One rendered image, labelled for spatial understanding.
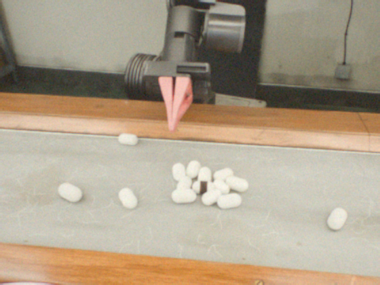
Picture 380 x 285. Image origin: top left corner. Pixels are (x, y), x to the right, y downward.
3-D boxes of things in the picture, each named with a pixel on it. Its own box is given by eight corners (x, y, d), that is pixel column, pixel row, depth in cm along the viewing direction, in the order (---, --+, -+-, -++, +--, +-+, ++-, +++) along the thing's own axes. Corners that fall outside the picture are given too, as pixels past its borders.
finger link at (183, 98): (185, 123, 53) (191, 65, 56) (136, 121, 54) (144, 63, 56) (188, 140, 60) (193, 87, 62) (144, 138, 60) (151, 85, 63)
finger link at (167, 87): (202, 124, 53) (207, 66, 55) (153, 121, 53) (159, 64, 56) (203, 141, 59) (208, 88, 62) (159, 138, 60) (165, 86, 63)
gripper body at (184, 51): (209, 74, 55) (212, 31, 57) (141, 70, 56) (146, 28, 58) (210, 95, 61) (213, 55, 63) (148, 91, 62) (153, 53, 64)
